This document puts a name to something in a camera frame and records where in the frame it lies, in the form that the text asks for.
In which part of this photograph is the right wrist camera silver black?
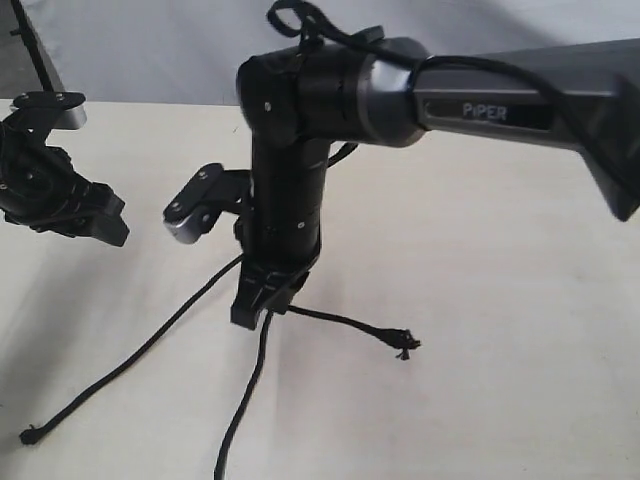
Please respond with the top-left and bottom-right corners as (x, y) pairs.
(163, 163), (250, 245)

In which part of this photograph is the black stand pole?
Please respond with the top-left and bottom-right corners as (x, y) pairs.
(9, 0), (56, 92)

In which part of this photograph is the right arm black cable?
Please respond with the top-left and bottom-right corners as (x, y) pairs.
(264, 0), (631, 191)

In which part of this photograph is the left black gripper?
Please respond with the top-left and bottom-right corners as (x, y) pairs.
(1, 124), (129, 247)

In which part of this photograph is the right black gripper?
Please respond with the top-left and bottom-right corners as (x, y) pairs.
(230, 136), (331, 330)

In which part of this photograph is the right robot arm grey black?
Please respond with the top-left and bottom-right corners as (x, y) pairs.
(231, 38), (639, 329)

